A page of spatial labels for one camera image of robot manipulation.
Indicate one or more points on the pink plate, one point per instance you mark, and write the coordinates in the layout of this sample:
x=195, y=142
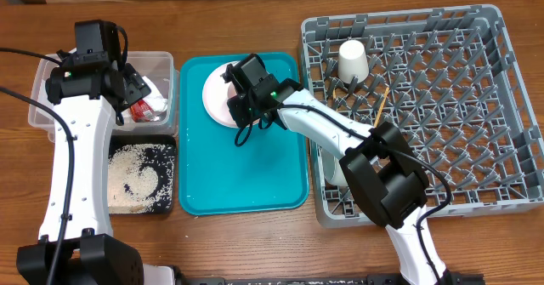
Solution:
x=214, y=96

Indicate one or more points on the teal serving tray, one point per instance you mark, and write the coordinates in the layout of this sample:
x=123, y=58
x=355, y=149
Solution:
x=269, y=172

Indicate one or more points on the white cooked rice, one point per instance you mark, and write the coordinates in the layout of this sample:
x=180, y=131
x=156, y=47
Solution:
x=136, y=178

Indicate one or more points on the red snack wrapper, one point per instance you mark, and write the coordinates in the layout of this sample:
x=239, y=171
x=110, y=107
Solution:
x=141, y=112

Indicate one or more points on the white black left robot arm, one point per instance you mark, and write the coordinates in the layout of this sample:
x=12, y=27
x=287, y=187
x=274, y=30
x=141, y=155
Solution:
x=75, y=244

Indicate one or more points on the white tissue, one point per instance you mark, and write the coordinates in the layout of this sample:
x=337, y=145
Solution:
x=155, y=99

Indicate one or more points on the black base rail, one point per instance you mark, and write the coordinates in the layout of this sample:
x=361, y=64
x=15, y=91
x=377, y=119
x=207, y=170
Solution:
x=453, y=278

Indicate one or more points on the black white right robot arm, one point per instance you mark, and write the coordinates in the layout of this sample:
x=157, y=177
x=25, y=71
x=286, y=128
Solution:
x=385, y=179

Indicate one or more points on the pale green cup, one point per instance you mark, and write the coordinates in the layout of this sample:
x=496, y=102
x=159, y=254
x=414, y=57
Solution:
x=352, y=62

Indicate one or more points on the small pink bowl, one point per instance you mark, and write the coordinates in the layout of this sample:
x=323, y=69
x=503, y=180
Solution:
x=232, y=94

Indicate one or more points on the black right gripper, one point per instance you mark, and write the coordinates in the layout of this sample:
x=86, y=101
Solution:
x=244, y=116

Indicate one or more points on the black food waste tray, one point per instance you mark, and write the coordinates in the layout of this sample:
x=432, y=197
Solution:
x=142, y=174

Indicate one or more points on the clear plastic waste bin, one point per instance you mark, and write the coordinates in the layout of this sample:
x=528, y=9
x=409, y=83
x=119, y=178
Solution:
x=155, y=67

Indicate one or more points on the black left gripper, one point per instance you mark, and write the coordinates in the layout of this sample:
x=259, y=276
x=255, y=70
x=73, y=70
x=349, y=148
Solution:
x=138, y=88

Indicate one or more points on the grey dishwasher rack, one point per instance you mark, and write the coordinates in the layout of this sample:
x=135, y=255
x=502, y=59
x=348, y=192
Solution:
x=456, y=94

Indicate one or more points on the grey bowl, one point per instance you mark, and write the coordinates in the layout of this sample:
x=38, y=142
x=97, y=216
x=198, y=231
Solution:
x=332, y=170

